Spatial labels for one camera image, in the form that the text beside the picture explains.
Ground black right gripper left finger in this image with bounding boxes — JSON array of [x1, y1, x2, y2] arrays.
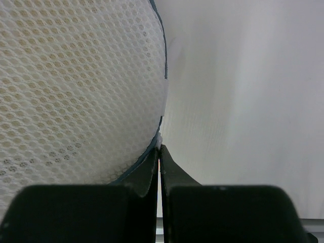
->
[[1, 149, 158, 242]]

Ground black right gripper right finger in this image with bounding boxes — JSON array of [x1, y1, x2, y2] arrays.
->
[[159, 145, 318, 242]]

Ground white mesh bag blue zipper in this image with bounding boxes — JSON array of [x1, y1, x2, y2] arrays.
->
[[1, 1, 167, 214]]

